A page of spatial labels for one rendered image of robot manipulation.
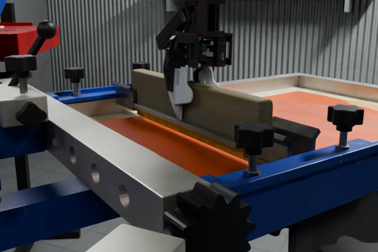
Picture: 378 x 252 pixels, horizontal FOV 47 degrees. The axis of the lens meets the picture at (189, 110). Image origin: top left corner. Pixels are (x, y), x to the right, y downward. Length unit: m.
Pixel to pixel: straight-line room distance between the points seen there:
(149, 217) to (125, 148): 0.11
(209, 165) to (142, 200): 0.29
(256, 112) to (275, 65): 3.51
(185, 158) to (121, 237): 0.40
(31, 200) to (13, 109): 0.15
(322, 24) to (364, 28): 0.35
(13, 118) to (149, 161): 0.22
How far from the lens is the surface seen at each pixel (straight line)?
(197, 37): 0.67
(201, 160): 0.68
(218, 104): 0.67
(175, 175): 0.39
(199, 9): 0.69
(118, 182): 0.42
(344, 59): 4.01
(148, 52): 4.60
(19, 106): 0.58
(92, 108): 0.95
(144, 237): 0.29
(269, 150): 0.58
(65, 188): 0.69
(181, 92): 0.72
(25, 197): 0.68
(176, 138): 0.79
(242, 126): 0.47
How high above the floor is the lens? 1.19
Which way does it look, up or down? 13 degrees down
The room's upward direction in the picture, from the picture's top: straight up
